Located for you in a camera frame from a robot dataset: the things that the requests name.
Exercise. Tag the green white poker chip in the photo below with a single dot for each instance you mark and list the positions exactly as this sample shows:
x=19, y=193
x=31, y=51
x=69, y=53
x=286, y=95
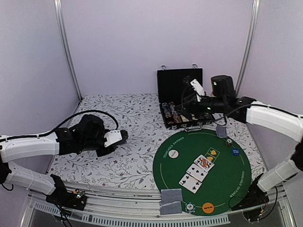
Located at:
x=190, y=208

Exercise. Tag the front aluminium rail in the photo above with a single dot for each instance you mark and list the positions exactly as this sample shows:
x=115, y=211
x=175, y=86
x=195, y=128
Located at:
x=114, y=207

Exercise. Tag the right aluminium frame post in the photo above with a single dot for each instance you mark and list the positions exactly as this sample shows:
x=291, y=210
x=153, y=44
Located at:
x=248, y=45

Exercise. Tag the poker chip row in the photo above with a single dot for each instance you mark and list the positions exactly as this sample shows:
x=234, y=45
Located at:
x=167, y=113
x=175, y=115

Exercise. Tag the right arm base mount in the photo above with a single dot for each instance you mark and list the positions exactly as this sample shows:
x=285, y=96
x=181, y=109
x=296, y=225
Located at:
x=254, y=197

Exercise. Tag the left aluminium frame post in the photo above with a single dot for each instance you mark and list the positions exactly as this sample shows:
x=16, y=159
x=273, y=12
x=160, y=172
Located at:
x=66, y=48

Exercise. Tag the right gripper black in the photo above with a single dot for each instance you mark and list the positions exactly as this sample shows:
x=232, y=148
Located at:
x=188, y=110

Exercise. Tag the face up spades card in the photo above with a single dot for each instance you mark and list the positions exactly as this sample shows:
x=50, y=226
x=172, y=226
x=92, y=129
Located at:
x=197, y=172

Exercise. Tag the green round poker mat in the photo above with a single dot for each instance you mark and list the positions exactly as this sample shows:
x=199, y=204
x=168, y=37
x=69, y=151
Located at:
x=230, y=176

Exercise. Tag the orange big blind button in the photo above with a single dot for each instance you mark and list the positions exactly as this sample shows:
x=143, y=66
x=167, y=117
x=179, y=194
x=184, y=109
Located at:
x=208, y=208

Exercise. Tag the black poker chip case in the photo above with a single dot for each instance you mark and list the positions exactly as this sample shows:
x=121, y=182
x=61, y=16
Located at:
x=170, y=87

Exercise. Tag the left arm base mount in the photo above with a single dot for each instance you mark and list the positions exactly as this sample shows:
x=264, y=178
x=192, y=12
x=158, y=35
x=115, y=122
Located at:
x=62, y=198

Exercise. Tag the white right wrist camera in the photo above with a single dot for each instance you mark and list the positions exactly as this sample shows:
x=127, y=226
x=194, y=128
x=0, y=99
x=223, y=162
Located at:
x=198, y=89

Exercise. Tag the poker chip row far left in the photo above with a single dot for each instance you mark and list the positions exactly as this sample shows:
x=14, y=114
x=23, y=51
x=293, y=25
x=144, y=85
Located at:
x=167, y=113

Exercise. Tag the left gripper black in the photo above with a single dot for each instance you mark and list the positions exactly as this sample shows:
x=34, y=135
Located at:
x=111, y=149

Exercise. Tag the blue small blind button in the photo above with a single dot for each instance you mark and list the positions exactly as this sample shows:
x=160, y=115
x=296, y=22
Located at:
x=235, y=152

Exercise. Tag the aluminium frame post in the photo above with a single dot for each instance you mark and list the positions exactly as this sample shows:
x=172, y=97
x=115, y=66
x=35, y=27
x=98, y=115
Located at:
x=248, y=45
x=66, y=48

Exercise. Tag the white dealer button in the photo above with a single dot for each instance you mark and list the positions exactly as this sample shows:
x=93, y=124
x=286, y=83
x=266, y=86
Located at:
x=173, y=153

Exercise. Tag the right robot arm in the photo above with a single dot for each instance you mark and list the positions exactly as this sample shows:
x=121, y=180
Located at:
x=130, y=166

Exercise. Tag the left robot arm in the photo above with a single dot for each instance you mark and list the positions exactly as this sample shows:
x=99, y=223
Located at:
x=59, y=141

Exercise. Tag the face up clubs card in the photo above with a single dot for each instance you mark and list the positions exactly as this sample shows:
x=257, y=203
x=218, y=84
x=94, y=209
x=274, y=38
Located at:
x=190, y=183

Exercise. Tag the face up court card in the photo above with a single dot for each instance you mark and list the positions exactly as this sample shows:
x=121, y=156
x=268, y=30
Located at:
x=204, y=163

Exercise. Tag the dealt card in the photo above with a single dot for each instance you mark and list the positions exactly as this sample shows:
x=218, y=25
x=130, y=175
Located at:
x=168, y=208
x=171, y=195
x=221, y=131

